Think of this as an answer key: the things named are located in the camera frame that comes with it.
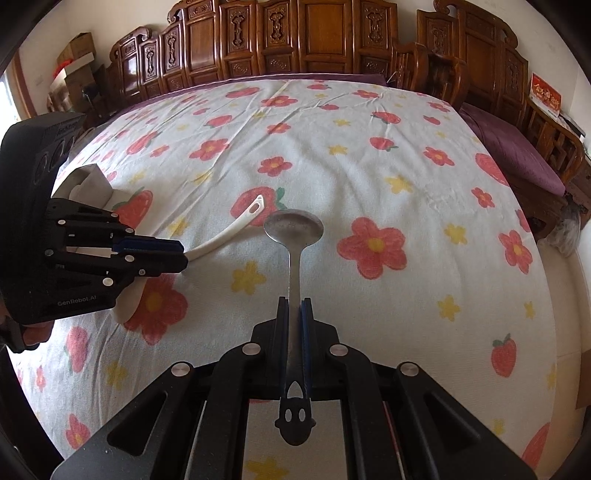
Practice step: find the large metal spoon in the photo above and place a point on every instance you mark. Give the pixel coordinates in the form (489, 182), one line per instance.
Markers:
(293, 226)

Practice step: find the strawberry print cloth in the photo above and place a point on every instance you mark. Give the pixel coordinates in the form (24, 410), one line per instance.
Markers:
(369, 161)

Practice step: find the open cardboard box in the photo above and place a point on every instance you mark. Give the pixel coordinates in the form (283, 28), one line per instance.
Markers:
(76, 48)

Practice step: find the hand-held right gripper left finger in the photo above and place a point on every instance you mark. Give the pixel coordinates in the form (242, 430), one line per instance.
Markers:
(282, 341)

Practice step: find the carved wooden screen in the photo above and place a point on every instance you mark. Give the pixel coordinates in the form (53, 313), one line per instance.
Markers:
(277, 37)

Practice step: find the wooden bench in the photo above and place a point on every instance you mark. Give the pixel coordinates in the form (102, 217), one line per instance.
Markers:
(554, 143)

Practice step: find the plain cardboard box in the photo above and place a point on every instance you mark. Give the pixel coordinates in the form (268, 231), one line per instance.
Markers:
(81, 81)

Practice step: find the wooden chair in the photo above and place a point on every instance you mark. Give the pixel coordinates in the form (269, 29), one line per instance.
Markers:
(429, 74)

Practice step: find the person's left hand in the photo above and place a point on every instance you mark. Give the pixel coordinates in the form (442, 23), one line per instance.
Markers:
(37, 332)

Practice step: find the clear plastic bag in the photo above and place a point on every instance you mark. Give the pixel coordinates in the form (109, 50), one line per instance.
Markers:
(565, 230)

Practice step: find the white plastic soup spoon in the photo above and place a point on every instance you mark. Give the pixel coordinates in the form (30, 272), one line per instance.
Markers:
(217, 244)

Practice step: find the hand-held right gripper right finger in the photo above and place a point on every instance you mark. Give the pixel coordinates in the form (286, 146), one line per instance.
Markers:
(305, 341)

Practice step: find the red card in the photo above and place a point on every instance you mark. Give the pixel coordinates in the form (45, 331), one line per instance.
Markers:
(545, 94)

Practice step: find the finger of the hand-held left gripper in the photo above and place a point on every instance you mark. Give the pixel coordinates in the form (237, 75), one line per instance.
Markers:
(147, 244)
(152, 264)

